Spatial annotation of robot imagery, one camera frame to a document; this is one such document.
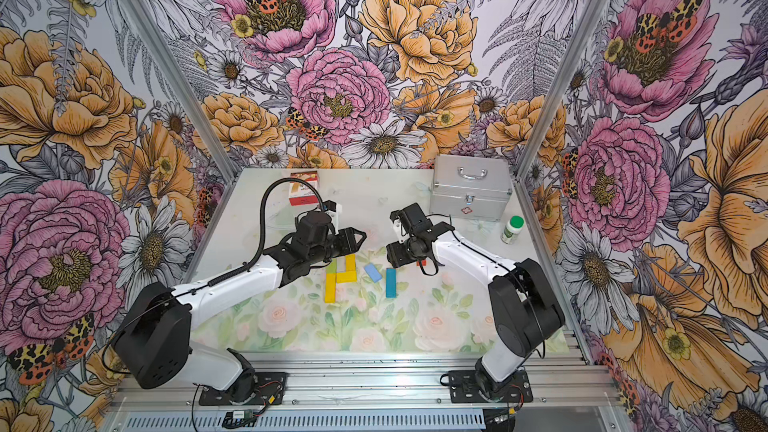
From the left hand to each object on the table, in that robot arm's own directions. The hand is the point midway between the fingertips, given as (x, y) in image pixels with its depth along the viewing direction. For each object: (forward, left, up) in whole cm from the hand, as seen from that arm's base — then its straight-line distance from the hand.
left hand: (361, 243), depth 85 cm
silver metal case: (+21, -35, 0) cm, 41 cm away
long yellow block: (-6, +10, -15) cm, 19 cm away
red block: (-8, -17, +3) cm, 19 cm away
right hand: (-2, -11, -6) cm, 13 cm away
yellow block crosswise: (-3, +5, -14) cm, 15 cm away
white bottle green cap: (+9, -47, -7) cm, 48 cm away
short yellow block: (+2, +4, -14) cm, 15 cm away
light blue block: (-2, -3, -14) cm, 14 cm away
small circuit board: (-38, +28, -17) cm, 50 cm away
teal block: (-6, -8, -13) cm, 17 cm away
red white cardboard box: (+28, +24, -10) cm, 39 cm away
